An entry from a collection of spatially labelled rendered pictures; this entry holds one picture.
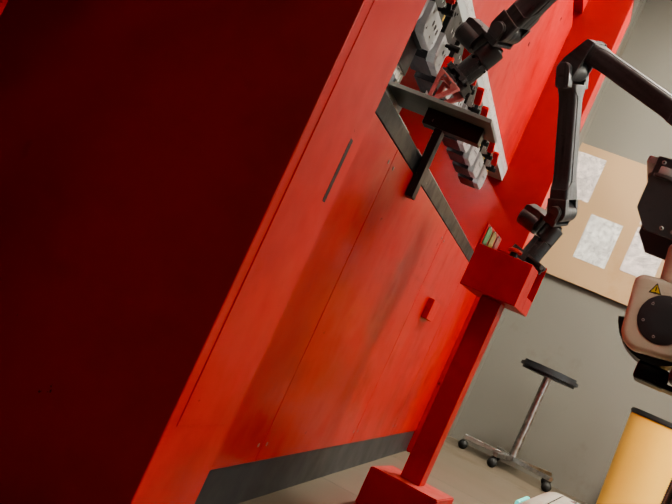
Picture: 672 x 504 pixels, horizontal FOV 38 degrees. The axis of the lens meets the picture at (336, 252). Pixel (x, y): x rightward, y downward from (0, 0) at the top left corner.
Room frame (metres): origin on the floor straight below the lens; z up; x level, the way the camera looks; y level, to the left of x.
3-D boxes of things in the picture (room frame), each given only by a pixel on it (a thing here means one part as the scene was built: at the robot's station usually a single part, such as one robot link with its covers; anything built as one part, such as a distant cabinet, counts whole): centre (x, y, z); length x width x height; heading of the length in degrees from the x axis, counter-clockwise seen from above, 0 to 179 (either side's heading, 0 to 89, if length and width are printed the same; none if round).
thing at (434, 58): (2.49, 0.00, 1.21); 0.15 x 0.09 x 0.17; 165
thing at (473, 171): (3.65, -0.32, 1.21); 0.15 x 0.09 x 0.17; 165
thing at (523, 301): (2.64, -0.45, 0.75); 0.20 x 0.16 x 0.18; 157
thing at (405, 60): (2.32, 0.05, 1.08); 0.10 x 0.02 x 0.10; 165
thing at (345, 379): (2.94, -0.17, 0.42); 3.00 x 0.21 x 0.83; 165
